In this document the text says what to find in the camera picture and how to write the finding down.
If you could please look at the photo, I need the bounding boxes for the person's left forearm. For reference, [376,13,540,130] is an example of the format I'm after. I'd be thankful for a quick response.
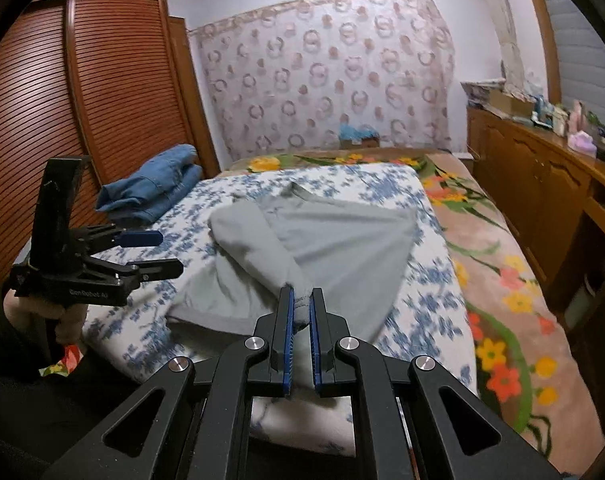
[0,310,148,480]

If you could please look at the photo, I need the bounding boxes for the flat cardboard box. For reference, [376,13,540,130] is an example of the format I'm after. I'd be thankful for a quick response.
[489,91,536,117]

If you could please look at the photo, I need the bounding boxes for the grey pants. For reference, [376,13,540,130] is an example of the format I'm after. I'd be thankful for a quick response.
[167,182,417,343]

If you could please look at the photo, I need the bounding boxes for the person's left hand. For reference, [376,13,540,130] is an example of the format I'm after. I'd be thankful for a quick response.
[5,292,88,346]

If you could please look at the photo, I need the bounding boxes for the pink purple soft toy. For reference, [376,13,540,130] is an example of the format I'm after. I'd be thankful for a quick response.
[568,130,598,154]

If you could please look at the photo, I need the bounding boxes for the folded blue jeans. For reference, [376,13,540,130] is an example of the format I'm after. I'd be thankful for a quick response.
[96,144,203,225]

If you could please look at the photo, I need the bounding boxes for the wooden sideboard cabinet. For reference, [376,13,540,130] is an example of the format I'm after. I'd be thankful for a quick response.
[466,105,605,341]

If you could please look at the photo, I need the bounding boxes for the grey window shutter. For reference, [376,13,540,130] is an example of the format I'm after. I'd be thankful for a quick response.
[537,0,605,128]

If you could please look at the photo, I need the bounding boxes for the white blue floral blanket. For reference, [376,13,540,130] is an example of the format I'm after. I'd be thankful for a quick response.
[82,162,478,456]

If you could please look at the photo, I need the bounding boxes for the light blue cloth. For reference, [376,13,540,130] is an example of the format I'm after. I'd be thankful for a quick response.
[338,123,378,142]

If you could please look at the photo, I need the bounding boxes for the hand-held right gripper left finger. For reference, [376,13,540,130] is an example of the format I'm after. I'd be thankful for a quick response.
[42,286,296,480]

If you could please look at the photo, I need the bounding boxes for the ring patterned wall curtain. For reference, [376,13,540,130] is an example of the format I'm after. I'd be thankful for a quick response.
[190,0,455,161]

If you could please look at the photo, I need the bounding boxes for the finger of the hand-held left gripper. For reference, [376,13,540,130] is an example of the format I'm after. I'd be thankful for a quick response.
[85,258,184,285]
[72,225,164,257]

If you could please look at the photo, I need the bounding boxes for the brown slatted wooden wardrobe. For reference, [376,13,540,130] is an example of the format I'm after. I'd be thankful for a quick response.
[0,0,220,286]

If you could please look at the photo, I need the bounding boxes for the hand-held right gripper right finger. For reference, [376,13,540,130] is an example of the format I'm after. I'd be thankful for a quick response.
[308,287,563,480]

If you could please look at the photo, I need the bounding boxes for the pink flowered blanket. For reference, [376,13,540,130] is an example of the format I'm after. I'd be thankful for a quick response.
[222,149,605,456]

